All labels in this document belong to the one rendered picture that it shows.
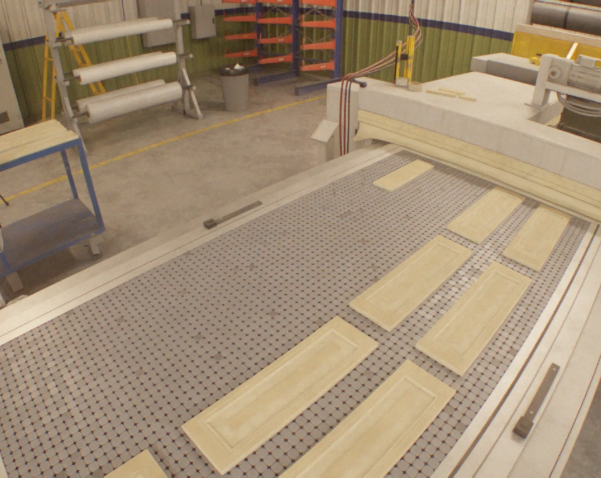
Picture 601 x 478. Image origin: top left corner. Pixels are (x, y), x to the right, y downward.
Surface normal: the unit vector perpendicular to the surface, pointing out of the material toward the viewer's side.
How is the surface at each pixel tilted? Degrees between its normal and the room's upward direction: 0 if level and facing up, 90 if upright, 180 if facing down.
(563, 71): 90
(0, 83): 90
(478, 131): 90
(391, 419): 0
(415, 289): 11
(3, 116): 90
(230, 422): 0
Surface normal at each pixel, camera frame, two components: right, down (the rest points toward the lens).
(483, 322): 0.14, -0.73
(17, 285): 0.70, 0.40
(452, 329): -0.14, -0.89
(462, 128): -0.71, 0.40
